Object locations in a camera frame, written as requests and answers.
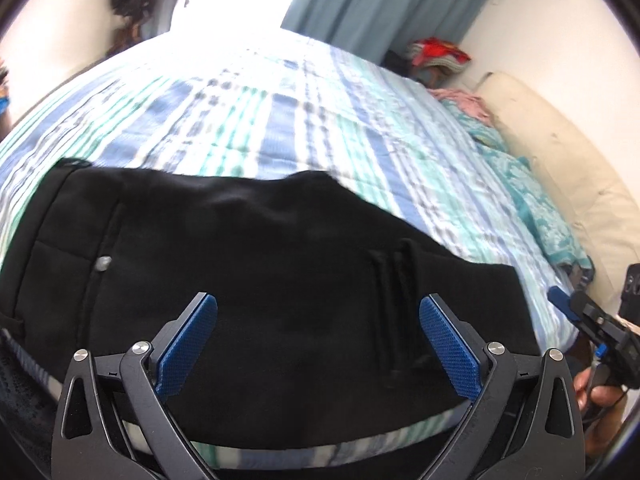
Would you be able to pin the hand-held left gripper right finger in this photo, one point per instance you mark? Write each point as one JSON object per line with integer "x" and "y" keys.
{"x": 451, "y": 355}

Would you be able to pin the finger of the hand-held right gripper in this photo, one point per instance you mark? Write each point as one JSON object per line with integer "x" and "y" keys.
{"x": 562, "y": 301}

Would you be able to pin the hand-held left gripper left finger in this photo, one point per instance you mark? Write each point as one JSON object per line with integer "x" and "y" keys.
{"x": 184, "y": 355}

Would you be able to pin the black pants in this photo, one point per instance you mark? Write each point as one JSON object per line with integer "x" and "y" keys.
{"x": 250, "y": 260}

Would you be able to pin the person's right hand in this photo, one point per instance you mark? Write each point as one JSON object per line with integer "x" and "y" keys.
{"x": 607, "y": 410}

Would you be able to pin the large teal patterned pillow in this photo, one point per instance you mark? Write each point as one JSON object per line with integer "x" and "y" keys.
{"x": 545, "y": 215}

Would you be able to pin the cream padded headboard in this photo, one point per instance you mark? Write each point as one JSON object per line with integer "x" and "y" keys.
{"x": 560, "y": 150}

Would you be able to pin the small teal patterned pillow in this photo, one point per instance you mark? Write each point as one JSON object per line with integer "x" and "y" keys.
{"x": 475, "y": 127}

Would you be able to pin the pink cloth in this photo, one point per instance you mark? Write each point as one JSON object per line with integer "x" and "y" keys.
{"x": 457, "y": 100}

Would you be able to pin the bed with striped sheet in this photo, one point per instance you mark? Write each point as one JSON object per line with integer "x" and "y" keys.
{"x": 300, "y": 110}

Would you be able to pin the red clothes pile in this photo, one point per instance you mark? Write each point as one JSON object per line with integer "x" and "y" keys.
{"x": 437, "y": 52}

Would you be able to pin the wide blue curtain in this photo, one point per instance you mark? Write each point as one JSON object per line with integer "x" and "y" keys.
{"x": 380, "y": 5}

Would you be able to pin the dark coats on rack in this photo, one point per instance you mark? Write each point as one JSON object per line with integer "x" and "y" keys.
{"x": 135, "y": 0}

